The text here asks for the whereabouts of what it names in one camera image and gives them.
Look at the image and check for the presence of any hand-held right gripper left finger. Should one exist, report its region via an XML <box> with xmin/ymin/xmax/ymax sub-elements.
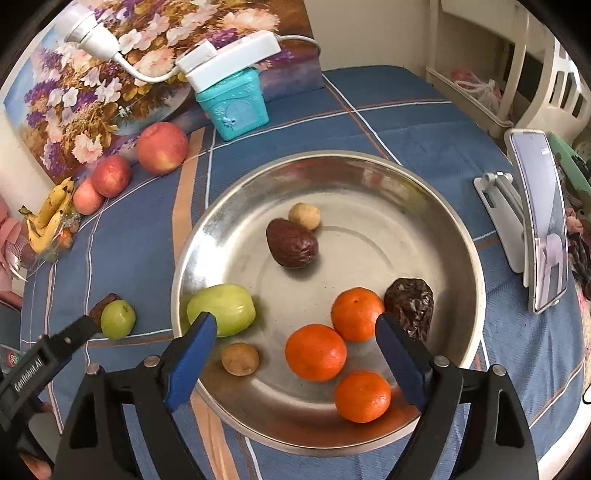
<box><xmin>53</xmin><ymin>311</ymin><xmax>219</xmax><ymax>480</ymax></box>

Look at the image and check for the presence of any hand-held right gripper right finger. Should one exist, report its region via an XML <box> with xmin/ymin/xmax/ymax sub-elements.
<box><xmin>375</xmin><ymin>313</ymin><xmax>540</xmax><ymax>480</ymax></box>

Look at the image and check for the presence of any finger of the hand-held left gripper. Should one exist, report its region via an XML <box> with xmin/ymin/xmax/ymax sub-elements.
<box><xmin>39</xmin><ymin>315</ymin><xmax>99</xmax><ymax>358</ymax></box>

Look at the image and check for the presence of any smooth dark red date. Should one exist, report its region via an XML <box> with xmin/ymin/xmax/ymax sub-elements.
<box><xmin>89</xmin><ymin>293</ymin><xmax>122</xmax><ymax>320</ymax></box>

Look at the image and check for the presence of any small round green jujube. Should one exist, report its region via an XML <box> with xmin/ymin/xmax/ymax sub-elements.
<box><xmin>100</xmin><ymin>299</ymin><xmax>136</xmax><ymax>341</ymax></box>

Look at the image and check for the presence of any orange mandarin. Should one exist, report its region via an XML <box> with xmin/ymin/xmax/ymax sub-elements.
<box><xmin>285</xmin><ymin>323</ymin><xmax>348</xmax><ymax>382</ymax></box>
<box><xmin>334</xmin><ymin>370</ymin><xmax>392</xmax><ymax>424</ymax></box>
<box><xmin>331</xmin><ymin>287</ymin><xmax>386</xmax><ymax>343</ymax></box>

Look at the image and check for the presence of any tan longan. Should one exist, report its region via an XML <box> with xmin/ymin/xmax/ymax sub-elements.
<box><xmin>221</xmin><ymin>342</ymin><xmax>260</xmax><ymax>377</ymax></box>
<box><xmin>288</xmin><ymin>202</ymin><xmax>321</xmax><ymax>232</ymax></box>

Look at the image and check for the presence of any large wrinkled red date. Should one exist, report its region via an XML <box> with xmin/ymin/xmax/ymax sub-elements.
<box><xmin>383</xmin><ymin>278</ymin><xmax>435</xmax><ymax>343</ymax></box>

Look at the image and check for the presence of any large oblong green jujube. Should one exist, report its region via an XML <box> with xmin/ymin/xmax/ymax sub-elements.
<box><xmin>186</xmin><ymin>284</ymin><xmax>256</xmax><ymax>337</ymax></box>

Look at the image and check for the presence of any round metal plate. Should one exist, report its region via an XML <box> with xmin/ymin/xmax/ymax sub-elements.
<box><xmin>171</xmin><ymin>150</ymin><xmax>486</xmax><ymax>457</ymax></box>

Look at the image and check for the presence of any dark brown avocado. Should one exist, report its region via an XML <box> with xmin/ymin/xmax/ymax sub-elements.
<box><xmin>266</xmin><ymin>218</ymin><xmax>319</xmax><ymax>269</ymax></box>

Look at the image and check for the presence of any clear bag of small fruits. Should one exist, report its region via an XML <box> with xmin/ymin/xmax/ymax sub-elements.
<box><xmin>34</xmin><ymin>222</ymin><xmax>81</xmax><ymax>264</ymax></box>

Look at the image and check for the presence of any person's left hand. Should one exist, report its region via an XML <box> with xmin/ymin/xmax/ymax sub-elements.
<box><xmin>21</xmin><ymin>452</ymin><xmax>52</xmax><ymax>480</ymax></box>

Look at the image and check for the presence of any pink flower bouquet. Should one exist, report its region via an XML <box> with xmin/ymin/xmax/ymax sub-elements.
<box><xmin>0</xmin><ymin>198</ymin><xmax>33</xmax><ymax>282</ymax></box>

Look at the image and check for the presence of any yellow banana bunch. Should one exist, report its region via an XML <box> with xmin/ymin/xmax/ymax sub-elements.
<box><xmin>18</xmin><ymin>176</ymin><xmax>77</xmax><ymax>254</ymax></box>

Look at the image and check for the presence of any small pale red apple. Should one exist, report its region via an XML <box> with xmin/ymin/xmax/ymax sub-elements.
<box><xmin>72</xmin><ymin>178</ymin><xmax>105</xmax><ymax>216</ymax></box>

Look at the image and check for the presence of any medium red apple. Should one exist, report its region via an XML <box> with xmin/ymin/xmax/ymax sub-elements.
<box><xmin>91</xmin><ymin>154</ymin><xmax>133</xmax><ymax>198</ymax></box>

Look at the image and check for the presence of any white phone stand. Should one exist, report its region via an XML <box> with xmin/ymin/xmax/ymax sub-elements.
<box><xmin>473</xmin><ymin>172</ymin><xmax>527</xmax><ymax>274</ymax></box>

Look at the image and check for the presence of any dark cloth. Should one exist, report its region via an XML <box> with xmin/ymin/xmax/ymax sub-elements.
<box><xmin>567</xmin><ymin>222</ymin><xmax>591</xmax><ymax>301</ymax></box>

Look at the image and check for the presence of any large red apple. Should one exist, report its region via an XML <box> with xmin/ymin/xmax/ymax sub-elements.
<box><xmin>136</xmin><ymin>121</ymin><xmax>190</xmax><ymax>175</ymax></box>

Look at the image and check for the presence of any smartphone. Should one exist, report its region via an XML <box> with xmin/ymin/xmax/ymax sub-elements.
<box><xmin>505</xmin><ymin>129</ymin><xmax>570</xmax><ymax>315</ymax></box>

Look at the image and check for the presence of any flower painting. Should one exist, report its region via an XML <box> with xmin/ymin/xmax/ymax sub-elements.
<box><xmin>2</xmin><ymin>0</ymin><xmax>321</xmax><ymax>185</ymax></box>

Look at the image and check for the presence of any blue plaid tablecloth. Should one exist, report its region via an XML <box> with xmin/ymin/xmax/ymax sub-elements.
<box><xmin>18</xmin><ymin>65</ymin><xmax>591</xmax><ymax>480</ymax></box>

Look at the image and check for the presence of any teal house-shaped box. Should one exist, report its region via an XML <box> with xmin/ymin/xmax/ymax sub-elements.
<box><xmin>195</xmin><ymin>67</ymin><xmax>270</xmax><ymax>141</ymax></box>

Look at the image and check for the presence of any mint green tray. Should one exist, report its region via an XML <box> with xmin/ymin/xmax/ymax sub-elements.
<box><xmin>549</xmin><ymin>131</ymin><xmax>591</xmax><ymax>195</ymax></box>

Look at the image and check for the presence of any plastic bag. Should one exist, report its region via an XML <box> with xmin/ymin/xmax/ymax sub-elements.
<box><xmin>450</xmin><ymin>69</ymin><xmax>502</xmax><ymax>116</ymax></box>

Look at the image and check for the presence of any white power strip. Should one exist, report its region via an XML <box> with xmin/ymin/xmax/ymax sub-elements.
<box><xmin>189</xmin><ymin>30</ymin><xmax>321</xmax><ymax>93</ymax></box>

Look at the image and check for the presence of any white plastic rack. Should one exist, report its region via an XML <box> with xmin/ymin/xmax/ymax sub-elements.
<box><xmin>425</xmin><ymin>0</ymin><xmax>532</xmax><ymax>139</ymax></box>

